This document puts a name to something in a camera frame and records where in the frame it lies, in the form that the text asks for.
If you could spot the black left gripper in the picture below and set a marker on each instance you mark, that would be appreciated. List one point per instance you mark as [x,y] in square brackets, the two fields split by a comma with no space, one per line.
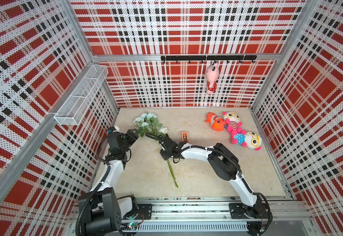
[131,136]

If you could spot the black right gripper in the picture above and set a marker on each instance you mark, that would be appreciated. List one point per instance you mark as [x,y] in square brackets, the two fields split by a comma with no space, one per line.
[161,152]

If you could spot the white rose bouquet green stems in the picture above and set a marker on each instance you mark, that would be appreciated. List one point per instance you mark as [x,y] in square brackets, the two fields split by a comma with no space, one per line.
[148,125]

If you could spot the orange tape dispenser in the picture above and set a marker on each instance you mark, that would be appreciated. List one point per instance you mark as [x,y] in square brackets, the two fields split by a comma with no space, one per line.
[184,136]

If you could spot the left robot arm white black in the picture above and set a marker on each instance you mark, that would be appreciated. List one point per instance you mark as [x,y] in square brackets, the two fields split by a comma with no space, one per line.
[100,211]

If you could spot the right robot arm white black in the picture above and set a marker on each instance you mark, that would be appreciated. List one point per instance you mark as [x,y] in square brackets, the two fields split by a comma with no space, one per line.
[226,166]

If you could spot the orange fish plush toy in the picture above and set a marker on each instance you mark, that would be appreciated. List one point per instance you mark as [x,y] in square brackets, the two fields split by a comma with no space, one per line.
[217,123]

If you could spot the pink striped owl plush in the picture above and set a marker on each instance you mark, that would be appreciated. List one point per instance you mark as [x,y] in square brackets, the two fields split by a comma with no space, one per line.
[234,125]

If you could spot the pink hanging plush toy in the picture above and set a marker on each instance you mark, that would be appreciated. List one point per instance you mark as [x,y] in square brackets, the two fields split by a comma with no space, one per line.
[212,74]

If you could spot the white blue owl plush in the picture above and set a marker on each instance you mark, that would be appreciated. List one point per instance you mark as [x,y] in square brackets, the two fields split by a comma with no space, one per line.
[247,139]

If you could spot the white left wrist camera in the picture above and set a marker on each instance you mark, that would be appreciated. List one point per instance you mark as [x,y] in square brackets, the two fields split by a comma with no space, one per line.
[113,129]

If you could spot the white wire mesh basket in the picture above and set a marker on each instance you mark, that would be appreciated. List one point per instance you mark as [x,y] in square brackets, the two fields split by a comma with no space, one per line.
[76,105]

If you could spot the black hook rail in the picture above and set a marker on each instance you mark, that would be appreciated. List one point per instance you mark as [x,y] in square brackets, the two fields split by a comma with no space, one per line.
[239,58]

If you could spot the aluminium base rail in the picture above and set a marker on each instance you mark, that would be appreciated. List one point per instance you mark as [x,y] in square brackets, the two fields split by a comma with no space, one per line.
[219,216]

